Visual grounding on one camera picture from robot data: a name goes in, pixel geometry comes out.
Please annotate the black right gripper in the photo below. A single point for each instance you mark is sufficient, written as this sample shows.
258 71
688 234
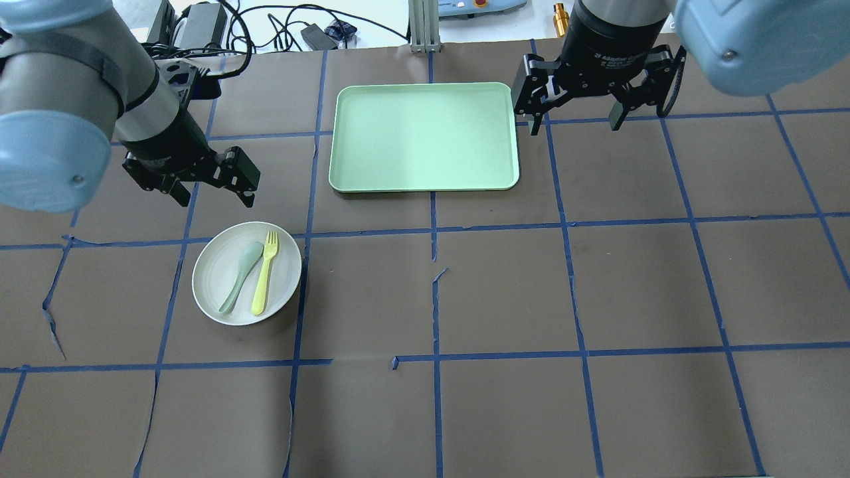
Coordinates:
611 43

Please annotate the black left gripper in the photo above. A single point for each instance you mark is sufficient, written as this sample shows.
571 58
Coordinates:
169 141

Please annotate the pale green plastic spoon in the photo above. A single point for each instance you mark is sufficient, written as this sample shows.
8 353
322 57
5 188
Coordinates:
247 260

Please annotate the round white plate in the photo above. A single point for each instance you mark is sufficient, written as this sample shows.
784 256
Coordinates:
215 271

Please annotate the yellow plastic fork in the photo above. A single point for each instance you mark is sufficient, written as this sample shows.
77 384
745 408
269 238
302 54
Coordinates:
270 250

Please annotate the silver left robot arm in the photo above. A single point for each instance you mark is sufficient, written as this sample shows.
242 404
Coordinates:
74 78

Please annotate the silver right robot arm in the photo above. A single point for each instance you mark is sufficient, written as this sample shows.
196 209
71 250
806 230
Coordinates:
752 48

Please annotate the brass fitting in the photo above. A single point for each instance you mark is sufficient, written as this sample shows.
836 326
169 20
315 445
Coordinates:
561 19

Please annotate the blue teach pendant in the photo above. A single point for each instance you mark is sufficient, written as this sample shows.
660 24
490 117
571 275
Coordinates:
473 9

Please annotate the light green tray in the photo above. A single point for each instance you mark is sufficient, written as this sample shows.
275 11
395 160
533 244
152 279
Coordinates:
412 138

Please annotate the black power adapter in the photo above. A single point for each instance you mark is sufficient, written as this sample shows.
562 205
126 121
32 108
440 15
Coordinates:
316 39

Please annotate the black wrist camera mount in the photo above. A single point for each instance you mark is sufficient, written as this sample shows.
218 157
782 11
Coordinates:
188 81

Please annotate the aluminium frame post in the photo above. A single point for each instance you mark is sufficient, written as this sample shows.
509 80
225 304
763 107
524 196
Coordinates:
423 24

